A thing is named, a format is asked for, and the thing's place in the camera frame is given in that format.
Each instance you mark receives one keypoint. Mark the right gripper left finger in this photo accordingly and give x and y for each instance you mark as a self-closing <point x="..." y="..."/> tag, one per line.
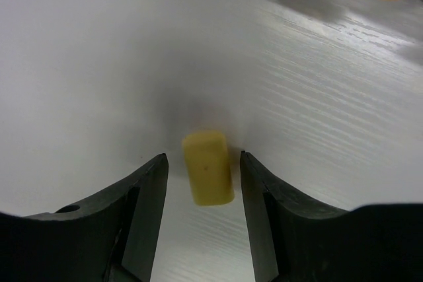
<point x="109" y="236"/>

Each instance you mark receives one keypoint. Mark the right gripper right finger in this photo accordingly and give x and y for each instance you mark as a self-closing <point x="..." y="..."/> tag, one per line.
<point x="295" y="237"/>

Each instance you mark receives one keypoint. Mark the yellow highlighter cap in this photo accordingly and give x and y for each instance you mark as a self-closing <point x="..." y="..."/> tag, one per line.
<point x="206" y="157"/>

